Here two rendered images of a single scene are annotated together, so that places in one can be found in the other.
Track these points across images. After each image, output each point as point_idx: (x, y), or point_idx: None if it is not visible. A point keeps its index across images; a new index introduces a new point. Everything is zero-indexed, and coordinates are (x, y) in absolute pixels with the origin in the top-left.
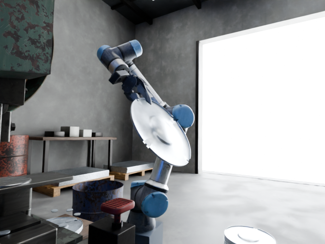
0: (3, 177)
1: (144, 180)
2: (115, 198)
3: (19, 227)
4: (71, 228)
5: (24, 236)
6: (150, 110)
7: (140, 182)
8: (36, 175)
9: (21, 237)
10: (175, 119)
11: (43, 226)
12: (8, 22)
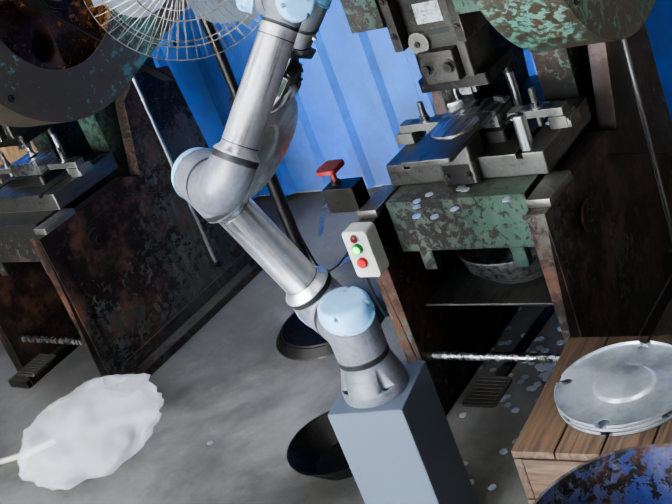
0: (469, 126)
1: (335, 304)
2: (334, 167)
3: None
4: (580, 396)
5: (402, 154)
6: (269, 117)
7: (342, 287)
8: (448, 145)
9: (402, 153)
10: None
11: (398, 162)
12: None
